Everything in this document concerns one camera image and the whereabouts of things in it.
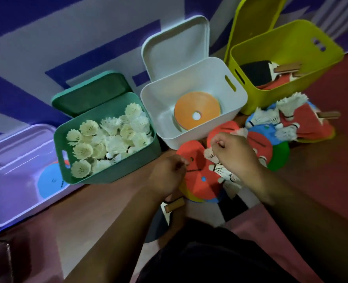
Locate yellow flat disc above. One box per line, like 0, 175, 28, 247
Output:
179, 183, 205, 203
297, 129, 336, 143

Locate grey paddle with wooden handle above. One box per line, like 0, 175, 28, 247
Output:
144, 198, 187, 243

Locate person's left hand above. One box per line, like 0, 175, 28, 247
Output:
149, 155, 190, 201

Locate white plastic bin lid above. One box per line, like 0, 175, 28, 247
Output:
141, 15, 210, 82

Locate light blue flat disc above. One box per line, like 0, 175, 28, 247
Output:
37, 163, 70, 199

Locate white plastic storage bin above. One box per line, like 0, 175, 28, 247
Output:
140, 57, 248, 150

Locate person's right forearm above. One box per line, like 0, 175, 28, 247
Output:
241, 168, 348, 283

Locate pile of white shuttlecocks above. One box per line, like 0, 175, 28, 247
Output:
66, 103, 154, 179

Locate stack of orange discs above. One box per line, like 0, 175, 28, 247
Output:
174, 91, 222, 132

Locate pink cloth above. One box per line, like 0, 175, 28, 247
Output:
225, 203, 323, 283

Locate white feather shuttlecock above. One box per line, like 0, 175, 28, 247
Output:
275, 123, 300, 142
246, 107, 281, 129
204, 148, 222, 163
275, 93, 309, 121
208, 163, 232, 178
218, 174, 244, 199

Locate large red table tennis paddle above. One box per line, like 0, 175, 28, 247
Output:
280, 102, 341, 141

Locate yellow-green plastic bin lid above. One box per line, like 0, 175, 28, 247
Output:
224, 0, 289, 64

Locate green plastic storage bin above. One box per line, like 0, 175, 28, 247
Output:
53, 92, 162, 185

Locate large red disc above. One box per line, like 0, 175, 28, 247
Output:
176, 140, 225, 201

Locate person's black shorts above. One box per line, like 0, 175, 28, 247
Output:
136, 218, 300, 283

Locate green flat disc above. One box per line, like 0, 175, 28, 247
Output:
266, 140, 291, 171

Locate person's right hand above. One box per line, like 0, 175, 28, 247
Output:
210, 132, 263, 186

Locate purple plastic storage bin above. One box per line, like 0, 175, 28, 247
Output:
0, 140, 85, 228

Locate black table tennis paddle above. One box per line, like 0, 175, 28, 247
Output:
240, 60, 273, 87

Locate yellow-green plastic storage bin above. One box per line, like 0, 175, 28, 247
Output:
227, 20, 345, 115

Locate green plastic bin lid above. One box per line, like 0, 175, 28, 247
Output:
51, 71, 134, 118

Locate person's left forearm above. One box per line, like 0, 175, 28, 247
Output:
63, 186, 179, 283

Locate purple plastic bin lid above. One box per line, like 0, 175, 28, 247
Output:
0, 124, 57, 174

